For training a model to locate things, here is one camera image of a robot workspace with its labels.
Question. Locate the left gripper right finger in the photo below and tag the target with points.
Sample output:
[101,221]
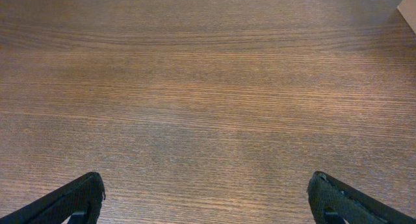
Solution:
[332,201]

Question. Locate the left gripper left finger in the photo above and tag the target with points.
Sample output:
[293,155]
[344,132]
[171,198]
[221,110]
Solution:
[78,201]

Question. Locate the cardboard box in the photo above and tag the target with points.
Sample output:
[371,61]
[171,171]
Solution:
[407,9]

